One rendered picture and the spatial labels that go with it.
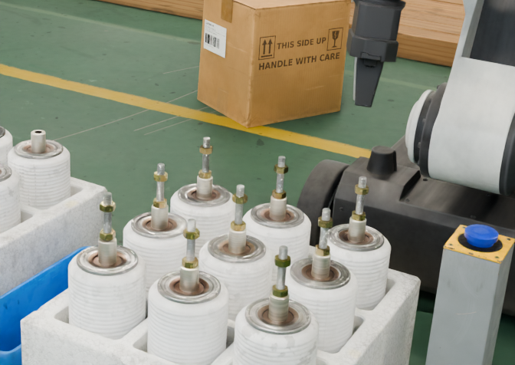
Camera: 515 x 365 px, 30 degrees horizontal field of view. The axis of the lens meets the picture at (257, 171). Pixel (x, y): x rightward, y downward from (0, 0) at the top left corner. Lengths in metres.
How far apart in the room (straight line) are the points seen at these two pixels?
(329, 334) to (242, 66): 1.26
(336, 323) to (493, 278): 0.19
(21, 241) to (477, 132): 0.67
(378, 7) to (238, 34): 1.23
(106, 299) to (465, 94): 0.58
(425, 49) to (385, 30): 1.93
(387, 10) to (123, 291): 0.46
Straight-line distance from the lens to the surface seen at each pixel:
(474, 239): 1.17
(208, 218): 1.35
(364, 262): 1.26
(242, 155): 2.21
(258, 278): 1.22
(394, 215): 1.57
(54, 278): 1.48
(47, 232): 1.48
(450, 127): 1.38
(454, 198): 1.61
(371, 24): 1.14
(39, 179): 1.51
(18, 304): 1.43
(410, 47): 3.08
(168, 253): 1.26
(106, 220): 1.18
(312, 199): 1.61
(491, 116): 1.38
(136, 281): 1.19
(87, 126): 2.35
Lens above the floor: 0.83
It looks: 23 degrees down
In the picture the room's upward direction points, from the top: 4 degrees clockwise
